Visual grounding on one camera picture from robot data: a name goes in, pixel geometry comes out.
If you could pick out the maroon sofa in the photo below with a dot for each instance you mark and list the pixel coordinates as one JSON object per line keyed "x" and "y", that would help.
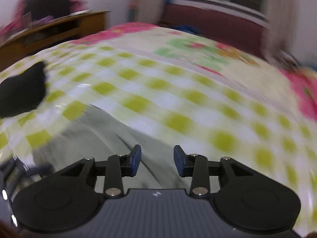
{"x": 210, "y": 27}

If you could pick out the wooden desk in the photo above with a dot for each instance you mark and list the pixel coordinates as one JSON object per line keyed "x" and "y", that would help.
{"x": 49, "y": 37}

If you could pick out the black cloth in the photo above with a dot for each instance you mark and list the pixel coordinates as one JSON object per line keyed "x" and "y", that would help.
{"x": 22, "y": 94}

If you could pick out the pink floral pillow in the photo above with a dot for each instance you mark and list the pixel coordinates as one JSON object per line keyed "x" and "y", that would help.
{"x": 304, "y": 91}

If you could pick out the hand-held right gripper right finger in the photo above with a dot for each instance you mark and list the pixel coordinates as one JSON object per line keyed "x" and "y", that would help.
{"x": 178, "y": 161}

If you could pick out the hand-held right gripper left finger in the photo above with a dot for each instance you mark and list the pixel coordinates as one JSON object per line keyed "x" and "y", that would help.
{"x": 135, "y": 158}

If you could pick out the grey-green pants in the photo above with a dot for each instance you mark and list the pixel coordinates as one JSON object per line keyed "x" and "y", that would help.
{"x": 111, "y": 133}

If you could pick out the beige curtain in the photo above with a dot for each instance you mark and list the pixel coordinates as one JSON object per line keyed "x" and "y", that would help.
{"x": 279, "y": 17}

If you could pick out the blue cloth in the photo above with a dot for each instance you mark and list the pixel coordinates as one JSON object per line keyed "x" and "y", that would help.
{"x": 185, "y": 29}

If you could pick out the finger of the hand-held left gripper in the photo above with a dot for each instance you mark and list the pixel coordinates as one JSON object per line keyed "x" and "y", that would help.
{"x": 39, "y": 171}

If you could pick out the beige clothes heap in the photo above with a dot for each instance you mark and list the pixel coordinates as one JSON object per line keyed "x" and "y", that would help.
{"x": 284, "y": 58}

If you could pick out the black monitor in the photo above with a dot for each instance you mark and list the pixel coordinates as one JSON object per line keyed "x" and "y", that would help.
{"x": 47, "y": 5}

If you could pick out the cream floral bed sheet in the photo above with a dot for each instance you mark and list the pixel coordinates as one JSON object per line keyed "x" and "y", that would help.
{"x": 198, "y": 47}

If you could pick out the pink cloth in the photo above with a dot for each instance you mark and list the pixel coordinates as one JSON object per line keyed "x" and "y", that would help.
{"x": 14, "y": 22}

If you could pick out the green checked plastic sheet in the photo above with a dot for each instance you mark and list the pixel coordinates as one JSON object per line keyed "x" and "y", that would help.
{"x": 173, "y": 99}

